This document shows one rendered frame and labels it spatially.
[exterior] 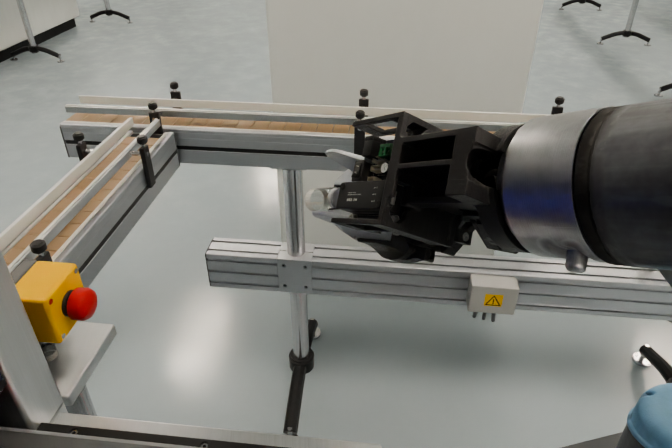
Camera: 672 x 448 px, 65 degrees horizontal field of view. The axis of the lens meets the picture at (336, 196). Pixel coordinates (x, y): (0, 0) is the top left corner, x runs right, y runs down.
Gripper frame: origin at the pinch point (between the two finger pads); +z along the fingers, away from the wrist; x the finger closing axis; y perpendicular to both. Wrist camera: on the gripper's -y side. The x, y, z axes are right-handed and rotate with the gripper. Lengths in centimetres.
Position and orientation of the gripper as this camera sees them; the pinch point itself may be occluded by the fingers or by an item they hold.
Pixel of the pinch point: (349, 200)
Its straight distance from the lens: 46.5
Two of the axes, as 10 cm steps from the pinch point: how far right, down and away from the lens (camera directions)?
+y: -7.9, -2.7, -5.5
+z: -5.7, 0.1, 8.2
